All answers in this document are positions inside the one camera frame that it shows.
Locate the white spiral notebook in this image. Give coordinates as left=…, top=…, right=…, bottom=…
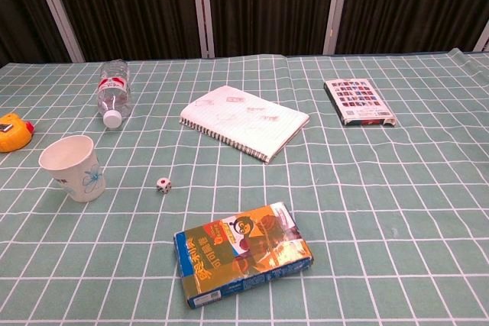
left=179, top=85, right=310, bottom=166

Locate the white die red dot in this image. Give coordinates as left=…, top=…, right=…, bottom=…
left=155, top=177, right=173, bottom=195

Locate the clear plastic water bottle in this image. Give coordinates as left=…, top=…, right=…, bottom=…
left=96, top=59, right=133, bottom=130

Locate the yellow duck toy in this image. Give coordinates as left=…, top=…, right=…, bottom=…
left=0, top=112, right=35, bottom=153

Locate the blue and yellow snack box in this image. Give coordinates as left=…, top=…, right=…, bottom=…
left=173, top=201, right=315, bottom=310

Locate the white partition frame post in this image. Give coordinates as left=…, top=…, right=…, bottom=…
left=472, top=20, right=489, bottom=53
left=189, top=0, right=215, bottom=59
left=322, top=0, right=351, bottom=56
left=29, top=0, right=86, bottom=63

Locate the white paper cup blue flower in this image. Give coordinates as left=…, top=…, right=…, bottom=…
left=38, top=134, right=107, bottom=204

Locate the card box with picture grid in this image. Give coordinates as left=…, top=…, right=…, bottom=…
left=323, top=78, right=397, bottom=127

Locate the green checked tablecloth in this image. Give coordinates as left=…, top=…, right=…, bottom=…
left=0, top=47, right=489, bottom=326

